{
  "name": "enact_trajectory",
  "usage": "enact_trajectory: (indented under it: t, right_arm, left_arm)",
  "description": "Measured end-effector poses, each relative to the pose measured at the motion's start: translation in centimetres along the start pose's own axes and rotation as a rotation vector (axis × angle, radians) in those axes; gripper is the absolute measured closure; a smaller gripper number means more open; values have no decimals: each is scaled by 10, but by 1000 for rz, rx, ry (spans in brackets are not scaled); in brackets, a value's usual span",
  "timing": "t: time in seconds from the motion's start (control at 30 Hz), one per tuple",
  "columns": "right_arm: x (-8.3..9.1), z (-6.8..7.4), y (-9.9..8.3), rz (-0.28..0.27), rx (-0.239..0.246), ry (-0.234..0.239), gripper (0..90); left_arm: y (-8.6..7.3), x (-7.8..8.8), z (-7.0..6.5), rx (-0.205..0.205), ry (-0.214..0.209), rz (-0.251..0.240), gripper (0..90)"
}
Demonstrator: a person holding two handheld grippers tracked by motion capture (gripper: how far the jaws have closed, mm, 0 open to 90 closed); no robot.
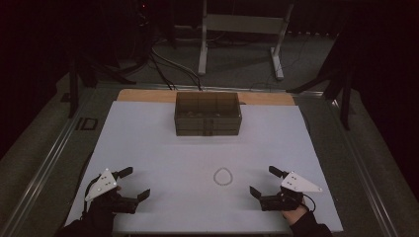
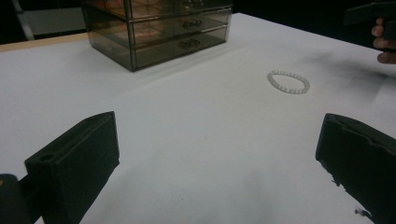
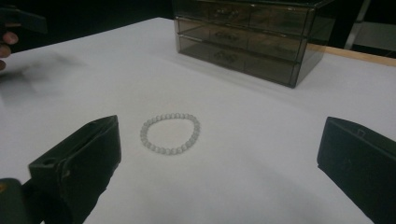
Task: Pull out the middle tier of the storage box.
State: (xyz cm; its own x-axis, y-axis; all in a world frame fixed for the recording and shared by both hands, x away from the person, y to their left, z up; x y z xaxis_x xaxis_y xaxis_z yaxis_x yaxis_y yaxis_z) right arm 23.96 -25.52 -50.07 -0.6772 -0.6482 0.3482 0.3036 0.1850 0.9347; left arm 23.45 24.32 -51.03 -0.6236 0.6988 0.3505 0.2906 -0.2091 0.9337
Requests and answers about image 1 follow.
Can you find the dark equipment rack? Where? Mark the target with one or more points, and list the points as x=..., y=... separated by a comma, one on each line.
x=143, y=19

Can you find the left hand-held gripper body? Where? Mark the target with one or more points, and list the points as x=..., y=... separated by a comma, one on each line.
x=104, y=184

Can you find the person's left hand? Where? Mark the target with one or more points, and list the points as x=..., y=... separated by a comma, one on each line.
x=102, y=214

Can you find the black rectangular floor frame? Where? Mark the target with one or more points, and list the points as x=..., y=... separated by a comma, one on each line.
x=79, y=124

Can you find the white table mat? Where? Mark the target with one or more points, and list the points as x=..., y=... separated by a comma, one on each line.
x=184, y=158

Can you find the transparent jewelry box drawer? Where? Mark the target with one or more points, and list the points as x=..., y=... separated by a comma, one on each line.
x=191, y=132

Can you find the person's right hand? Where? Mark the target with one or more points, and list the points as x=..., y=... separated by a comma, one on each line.
x=294, y=215

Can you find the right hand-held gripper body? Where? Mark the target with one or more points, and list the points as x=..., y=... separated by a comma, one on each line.
x=296, y=183

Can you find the small jewelry pieces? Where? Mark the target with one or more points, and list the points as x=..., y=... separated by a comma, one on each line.
x=194, y=114

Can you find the white metal stand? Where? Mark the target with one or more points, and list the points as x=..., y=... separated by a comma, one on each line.
x=243, y=23

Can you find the metal floor rail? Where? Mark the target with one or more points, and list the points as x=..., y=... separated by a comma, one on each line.
x=369, y=184
x=49, y=161
x=224, y=88

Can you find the brown transparent jewelry box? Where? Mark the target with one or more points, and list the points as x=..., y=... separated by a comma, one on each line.
x=207, y=122

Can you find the black stand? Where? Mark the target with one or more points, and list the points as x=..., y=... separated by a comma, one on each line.
x=345, y=105
x=73, y=95

